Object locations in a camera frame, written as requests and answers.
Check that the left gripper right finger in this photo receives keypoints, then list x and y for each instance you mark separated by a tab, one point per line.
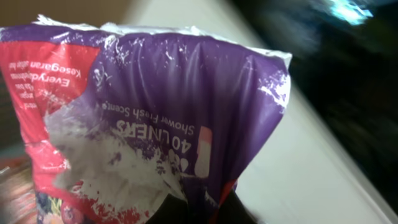
232	211

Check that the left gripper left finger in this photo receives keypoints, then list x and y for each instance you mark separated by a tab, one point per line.
172	211

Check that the purple red pantyliner pack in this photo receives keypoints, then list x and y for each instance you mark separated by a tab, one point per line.
116	118

